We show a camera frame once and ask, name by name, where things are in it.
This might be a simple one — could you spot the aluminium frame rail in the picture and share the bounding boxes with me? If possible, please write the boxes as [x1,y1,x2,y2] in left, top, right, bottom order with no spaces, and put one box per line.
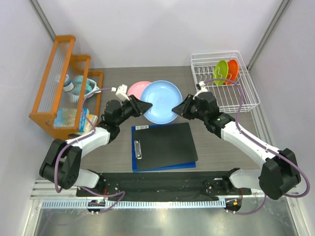
[29,177,301,209]

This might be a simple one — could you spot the black clipboard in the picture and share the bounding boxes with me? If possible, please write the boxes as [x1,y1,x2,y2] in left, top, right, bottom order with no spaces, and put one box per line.
[132,122,199,171]

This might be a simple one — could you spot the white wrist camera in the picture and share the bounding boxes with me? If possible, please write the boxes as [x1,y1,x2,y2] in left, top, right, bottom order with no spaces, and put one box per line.
[111,84,130,101]
[196,81,208,96]

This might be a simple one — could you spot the orange plate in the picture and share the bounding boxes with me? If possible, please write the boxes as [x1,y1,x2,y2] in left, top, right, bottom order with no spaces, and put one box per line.
[224,59,239,85]

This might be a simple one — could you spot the blue folder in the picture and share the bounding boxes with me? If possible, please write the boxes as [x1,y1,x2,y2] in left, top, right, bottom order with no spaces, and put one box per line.
[130,122,197,173]

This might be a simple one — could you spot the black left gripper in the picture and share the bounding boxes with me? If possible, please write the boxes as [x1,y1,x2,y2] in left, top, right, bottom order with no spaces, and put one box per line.
[116,95,152,126]

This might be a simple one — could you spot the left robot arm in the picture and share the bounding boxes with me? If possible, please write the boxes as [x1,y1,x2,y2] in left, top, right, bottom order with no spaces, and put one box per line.
[39,95,153,196]

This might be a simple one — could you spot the green plate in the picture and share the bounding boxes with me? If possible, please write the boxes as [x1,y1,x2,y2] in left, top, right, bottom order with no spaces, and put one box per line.
[213,60,228,86]

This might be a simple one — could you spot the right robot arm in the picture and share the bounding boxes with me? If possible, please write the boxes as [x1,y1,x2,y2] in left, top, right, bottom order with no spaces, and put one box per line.
[172,92,301,200]

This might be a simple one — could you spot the orange wooden shelf rack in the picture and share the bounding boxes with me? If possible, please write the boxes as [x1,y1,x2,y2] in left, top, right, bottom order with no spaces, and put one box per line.
[29,35,103,140]

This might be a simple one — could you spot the white and teal bowl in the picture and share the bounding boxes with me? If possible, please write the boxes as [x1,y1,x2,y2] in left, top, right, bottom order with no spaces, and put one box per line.
[84,78,99,98]

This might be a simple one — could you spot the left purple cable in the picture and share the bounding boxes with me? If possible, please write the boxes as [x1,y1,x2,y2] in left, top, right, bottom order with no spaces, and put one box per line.
[54,87,126,213]

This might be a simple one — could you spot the small white blue jar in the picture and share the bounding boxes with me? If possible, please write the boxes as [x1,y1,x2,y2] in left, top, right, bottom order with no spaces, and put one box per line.
[63,74,74,92]

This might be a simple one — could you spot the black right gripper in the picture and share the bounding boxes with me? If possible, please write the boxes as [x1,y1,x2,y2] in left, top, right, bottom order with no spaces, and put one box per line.
[172,94,208,122]

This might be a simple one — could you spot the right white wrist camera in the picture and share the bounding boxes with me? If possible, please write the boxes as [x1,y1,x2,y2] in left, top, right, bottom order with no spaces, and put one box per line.
[196,81,208,96]

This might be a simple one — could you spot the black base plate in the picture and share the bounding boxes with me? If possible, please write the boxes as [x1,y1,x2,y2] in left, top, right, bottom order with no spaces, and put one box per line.
[92,171,252,202]

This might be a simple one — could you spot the white wire dish rack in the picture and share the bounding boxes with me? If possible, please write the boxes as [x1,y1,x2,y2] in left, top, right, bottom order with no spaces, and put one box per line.
[190,51,260,113]

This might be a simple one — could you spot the pink plate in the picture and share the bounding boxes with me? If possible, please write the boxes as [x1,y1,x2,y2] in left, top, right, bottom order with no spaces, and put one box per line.
[127,81,151,99]

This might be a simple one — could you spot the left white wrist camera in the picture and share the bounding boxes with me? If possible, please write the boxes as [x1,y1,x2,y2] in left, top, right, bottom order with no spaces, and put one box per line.
[111,84,130,101]

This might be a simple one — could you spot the teal scrub brush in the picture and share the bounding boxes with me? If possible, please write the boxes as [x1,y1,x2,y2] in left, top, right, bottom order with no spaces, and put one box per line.
[69,75,83,103]

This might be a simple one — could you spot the blue plate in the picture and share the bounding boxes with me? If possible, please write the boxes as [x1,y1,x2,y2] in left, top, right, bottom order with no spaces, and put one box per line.
[141,80,183,124]

